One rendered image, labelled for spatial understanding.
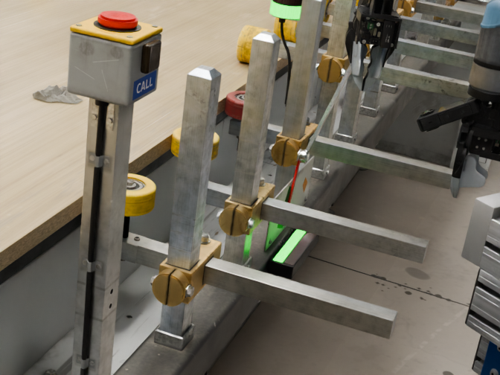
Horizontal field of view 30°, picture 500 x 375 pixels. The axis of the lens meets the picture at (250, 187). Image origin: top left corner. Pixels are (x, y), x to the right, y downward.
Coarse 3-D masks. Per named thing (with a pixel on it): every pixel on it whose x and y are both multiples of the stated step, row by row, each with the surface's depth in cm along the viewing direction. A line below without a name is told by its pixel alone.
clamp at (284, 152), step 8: (312, 128) 179; (280, 136) 173; (304, 136) 174; (272, 144) 173; (280, 144) 171; (288, 144) 170; (296, 144) 171; (304, 144) 174; (272, 152) 172; (280, 152) 171; (288, 152) 171; (296, 152) 170; (280, 160) 172; (288, 160) 171; (296, 160) 172
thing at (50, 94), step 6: (42, 90) 165; (48, 90) 166; (54, 90) 166; (60, 90) 166; (66, 90) 165; (36, 96) 164; (42, 96) 164; (48, 96) 164; (54, 96) 164; (60, 96) 165; (66, 96) 165; (72, 96) 166; (66, 102) 165; (72, 102) 165; (78, 102) 166
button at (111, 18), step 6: (102, 12) 93; (108, 12) 94; (114, 12) 94; (120, 12) 94; (102, 18) 92; (108, 18) 92; (114, 18) 92; (120, 18) 92; (126, 18) 92; (132, 18) 93; (102, 24) 92; (108, 24) 92; (114, 24) 91; (120, 24) 92; (126, 24) 92; (132, 24) 92
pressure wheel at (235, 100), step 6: (228, 96) 178; (234, 96) 179; (240, 96) 180; (228, 102) 177; (234, 102) 176; (240, 102) 176; (228, 108) 178; (234, 108) 177; (240, 108) 176; (228, 114) 178; (234, 114) 177; (240, 114) 177; (240, 120) 180
